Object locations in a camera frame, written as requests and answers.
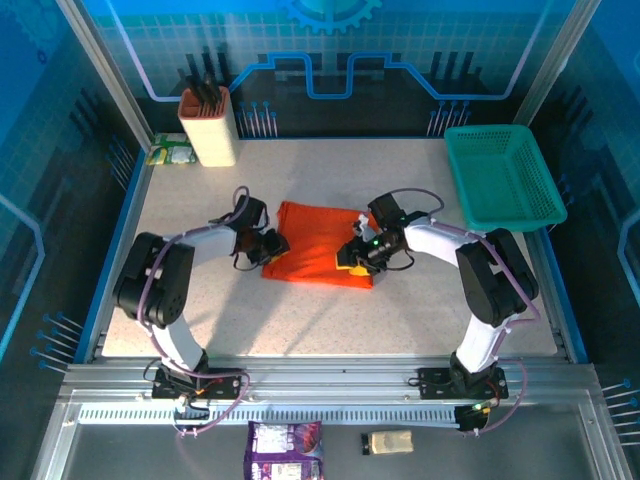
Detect orange t-shirt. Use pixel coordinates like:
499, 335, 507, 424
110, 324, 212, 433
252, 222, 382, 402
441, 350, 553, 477
260, 200, 375, 290

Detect beige utensil holder block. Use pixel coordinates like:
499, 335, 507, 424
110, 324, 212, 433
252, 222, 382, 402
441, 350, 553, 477
177, 85, 238, 168

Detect green and white package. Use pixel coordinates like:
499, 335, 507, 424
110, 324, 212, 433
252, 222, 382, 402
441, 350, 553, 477
145, 132, 197, 167

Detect teal plastic basket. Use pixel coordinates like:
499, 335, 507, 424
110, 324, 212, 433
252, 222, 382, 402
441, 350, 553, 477
443, 124, 569, 235

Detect small beige box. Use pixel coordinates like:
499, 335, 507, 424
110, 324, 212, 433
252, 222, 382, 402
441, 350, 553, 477
360, 429, 415, 456

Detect black controller box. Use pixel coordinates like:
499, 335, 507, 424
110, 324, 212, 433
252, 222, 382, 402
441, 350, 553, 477
455, 403, 495, 432

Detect purple snack bag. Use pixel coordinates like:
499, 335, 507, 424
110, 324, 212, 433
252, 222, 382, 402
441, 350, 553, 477
243, 421, 326, 480

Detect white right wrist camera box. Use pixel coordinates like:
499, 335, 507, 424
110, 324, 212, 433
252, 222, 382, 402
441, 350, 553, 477
353, 213, 380, 240

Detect aluminium frame rail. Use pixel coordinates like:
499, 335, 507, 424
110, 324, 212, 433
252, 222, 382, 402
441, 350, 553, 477
57, 355, 604, 404

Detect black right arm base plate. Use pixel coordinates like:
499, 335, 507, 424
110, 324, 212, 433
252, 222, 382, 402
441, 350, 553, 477
417, 366, 510, 401

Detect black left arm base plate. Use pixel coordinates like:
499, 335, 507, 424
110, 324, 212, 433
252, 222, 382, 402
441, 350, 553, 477
151, 367, 250, 401

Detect white slotted cable duct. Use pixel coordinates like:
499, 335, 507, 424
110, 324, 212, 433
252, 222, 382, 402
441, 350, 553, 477
78, 403, 461, 427

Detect black utensil handles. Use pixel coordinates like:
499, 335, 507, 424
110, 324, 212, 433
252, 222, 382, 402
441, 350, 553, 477
185, 72, 224, 107

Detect aluminium corner post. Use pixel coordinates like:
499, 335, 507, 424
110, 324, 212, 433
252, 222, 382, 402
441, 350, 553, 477
512, 0, 601, 126
54, 0, 154, 147

